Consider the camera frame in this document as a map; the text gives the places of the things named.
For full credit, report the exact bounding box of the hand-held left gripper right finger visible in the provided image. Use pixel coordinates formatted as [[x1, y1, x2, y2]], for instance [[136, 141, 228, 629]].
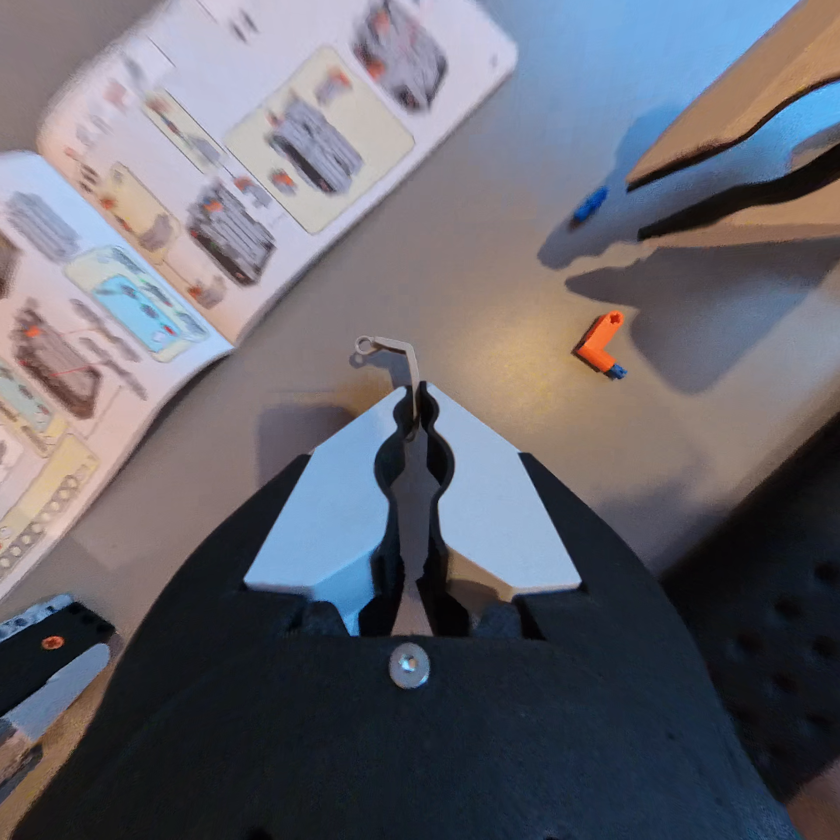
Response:
[[420, 382, 584, 637]]

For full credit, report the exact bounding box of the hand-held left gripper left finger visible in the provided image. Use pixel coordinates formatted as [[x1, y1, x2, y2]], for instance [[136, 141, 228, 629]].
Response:
[[243, 386, 411, 637]]

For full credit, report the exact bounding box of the black grey toy robot chassis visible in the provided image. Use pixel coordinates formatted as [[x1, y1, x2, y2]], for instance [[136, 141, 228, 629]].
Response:
[[0, 594, 118, 798]]

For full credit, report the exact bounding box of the black perforated chair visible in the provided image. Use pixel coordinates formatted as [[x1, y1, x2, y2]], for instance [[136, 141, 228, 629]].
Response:
[[659, 420, 840, 808]]

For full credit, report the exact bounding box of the grey desk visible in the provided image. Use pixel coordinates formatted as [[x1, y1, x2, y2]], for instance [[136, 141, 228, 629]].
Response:
[[0, 0, 840, 828]]

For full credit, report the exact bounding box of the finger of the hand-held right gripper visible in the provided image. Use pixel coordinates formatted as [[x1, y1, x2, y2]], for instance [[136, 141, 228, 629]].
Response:
[[637, 125, 840, 252], [625, 0, 840, 193]]

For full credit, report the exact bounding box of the open instruction booklet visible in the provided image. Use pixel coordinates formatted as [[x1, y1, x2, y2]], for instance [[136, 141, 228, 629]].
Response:
[[0, 0, 519, 601]]

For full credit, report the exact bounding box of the orange angle connector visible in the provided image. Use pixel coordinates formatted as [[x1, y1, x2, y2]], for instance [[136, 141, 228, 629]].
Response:
[[574, 310, 624, 374]]

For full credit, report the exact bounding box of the grey curved panel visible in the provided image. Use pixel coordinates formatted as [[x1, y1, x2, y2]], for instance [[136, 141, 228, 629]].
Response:
[[354, 335, 422, 442]]

